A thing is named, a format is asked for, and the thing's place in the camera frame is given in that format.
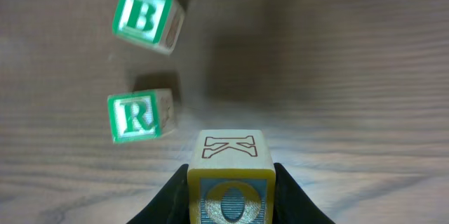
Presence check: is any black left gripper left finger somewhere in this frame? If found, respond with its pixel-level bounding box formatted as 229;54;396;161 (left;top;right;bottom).
127;164;189;224

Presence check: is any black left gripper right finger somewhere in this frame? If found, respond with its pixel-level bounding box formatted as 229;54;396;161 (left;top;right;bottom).
273;163;335;224

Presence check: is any yellow O block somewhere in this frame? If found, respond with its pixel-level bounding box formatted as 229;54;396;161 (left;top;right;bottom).
187;129;276;224

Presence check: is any green R block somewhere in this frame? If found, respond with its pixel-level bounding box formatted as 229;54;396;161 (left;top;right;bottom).
107;88;176;144

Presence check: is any green B block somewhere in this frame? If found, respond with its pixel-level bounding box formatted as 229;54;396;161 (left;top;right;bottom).
112;0;185;55

